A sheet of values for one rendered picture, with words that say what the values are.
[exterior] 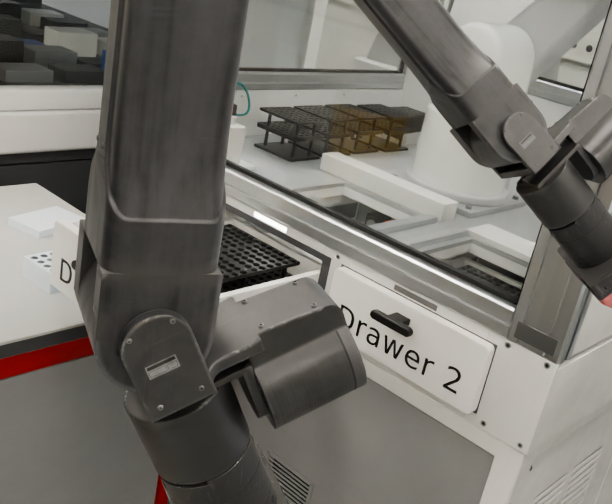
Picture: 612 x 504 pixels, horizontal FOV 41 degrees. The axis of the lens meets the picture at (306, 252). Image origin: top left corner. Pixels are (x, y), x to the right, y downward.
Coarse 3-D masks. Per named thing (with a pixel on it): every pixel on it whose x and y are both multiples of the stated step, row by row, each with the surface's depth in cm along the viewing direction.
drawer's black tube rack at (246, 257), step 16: (224, 240) 138; (240, 240) 140; (256, 240) 142; (224, 256) 132; (240, 256) 133; (256, 256) 135; (272, 256) 137; (288, 256) 137; (224, 272) 126; (240, 272) 128; (256, 272) 129; (272, 272) 138; (224, 288) 128; (240, 288) 129
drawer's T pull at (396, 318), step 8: (376, 312) 120; (376, 320) 121; (384, 320) 119; (392, 320) 119; (400, 320) 119; (408, 320) 120; (392, 328) 119; (400, 328) 118; (408, 328) 117; (408, 336) 117
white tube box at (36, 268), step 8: (24, 256) 142; (32, 256) 143; (40, 256) 143; (48, 256) 144; (24, 264) 142; (32, 264) 140; (40, 264) 140; (48, 264) 141; (24, 272) 142; (32, 272) 141; (40, 272) 139; (48, 272) 138; (32, 280) 141; (40, 280) 140; (48, 280) 138; (48, 288) 139; (56, 288) 139
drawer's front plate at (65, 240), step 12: (60, 228) 125; (72, 228) 124; (60, 240) 126; (72, 240) 123; (60, 252) 126; (72, 252) 124; (60, 264) 127; (72, 276) 125; (60, 288) 128; (72, 288) 125; (72, 300) 126
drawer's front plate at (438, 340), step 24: (336, 288) 130; (360, 288) 126; (384, 288) 125; (360, 312) 127; (384, 312) 124; (408, 312) 121; (360, 336) 128; (384, 336) 125; (432, 336) 118; (456, 336) 116; (384, 360) 125; (408, 360) 122; (432, 360) 119; (456, 360) 116; (480, 360) 113; (432, 384) 120; (456, 384) 117; (480, 384) 115
